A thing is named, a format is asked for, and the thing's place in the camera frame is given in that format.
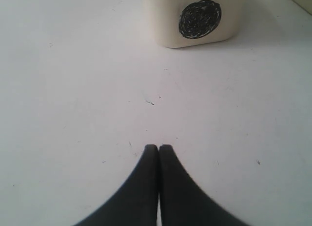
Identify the cream bin with circle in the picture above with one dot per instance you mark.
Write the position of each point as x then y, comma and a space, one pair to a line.
183, 23

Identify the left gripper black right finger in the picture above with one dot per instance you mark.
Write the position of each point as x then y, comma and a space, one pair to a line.
182, 201

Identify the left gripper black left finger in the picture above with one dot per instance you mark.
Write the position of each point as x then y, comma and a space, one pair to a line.
135, 203

